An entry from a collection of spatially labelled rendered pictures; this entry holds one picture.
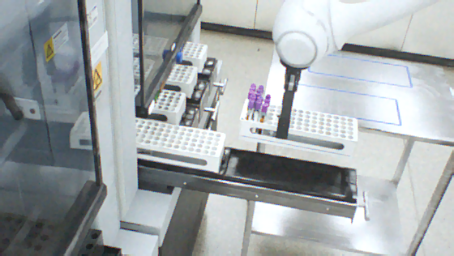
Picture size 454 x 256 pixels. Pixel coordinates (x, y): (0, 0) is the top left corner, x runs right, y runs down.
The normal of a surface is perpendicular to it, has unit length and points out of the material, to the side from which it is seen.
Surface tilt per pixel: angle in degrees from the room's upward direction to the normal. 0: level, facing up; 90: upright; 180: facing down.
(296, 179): 0
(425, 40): 90
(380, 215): 0
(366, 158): 0
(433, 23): 90
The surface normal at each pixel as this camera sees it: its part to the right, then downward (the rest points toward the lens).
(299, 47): -0.34, 0.60
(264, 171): 0.08, -0.80
